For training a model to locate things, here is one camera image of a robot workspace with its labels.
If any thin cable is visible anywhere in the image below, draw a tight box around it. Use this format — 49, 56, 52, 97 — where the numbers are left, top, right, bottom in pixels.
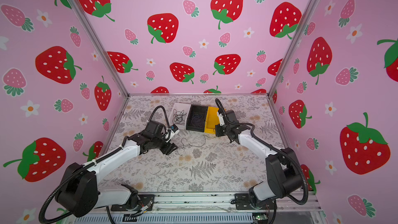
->
172, 108, 188, 125

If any black cable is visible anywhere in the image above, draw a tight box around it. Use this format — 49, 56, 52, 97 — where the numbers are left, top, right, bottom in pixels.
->
190, 113, 206, 128

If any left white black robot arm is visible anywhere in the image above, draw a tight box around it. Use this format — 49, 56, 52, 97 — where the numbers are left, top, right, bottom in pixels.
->
38, 119, 179, 224

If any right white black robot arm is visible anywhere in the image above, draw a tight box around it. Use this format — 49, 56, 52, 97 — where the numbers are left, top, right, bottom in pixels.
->
215, 98, 309, 208

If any yellow plastic bin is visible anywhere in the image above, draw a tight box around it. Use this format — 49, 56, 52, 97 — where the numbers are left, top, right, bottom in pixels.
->
204, 107, 220, 134

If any white plastic bin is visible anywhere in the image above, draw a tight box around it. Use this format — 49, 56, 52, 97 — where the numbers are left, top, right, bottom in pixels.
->
169, 103, 191, 129

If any black plastic bin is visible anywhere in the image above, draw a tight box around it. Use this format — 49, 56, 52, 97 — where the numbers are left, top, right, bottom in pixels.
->
186, 105, 208, 132

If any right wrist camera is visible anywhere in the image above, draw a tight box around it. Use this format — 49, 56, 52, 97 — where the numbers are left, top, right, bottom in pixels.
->
217, 112, 225, 126

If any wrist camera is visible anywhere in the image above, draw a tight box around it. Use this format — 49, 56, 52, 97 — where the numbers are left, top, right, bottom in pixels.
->
166, 124, 179, 141
217, 112, 225, 126

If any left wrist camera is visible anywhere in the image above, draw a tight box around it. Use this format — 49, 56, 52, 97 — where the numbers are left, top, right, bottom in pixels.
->
166, 124, 179, 141

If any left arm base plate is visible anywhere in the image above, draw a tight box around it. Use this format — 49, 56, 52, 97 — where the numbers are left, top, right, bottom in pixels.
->
110, 194, 155, 212

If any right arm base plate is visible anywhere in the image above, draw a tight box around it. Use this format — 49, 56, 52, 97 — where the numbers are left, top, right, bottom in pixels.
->
230, 193, 278, 210

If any aluminium rail frame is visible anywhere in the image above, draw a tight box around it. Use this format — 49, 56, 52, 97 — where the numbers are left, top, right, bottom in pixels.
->
63, 192, 328, 224

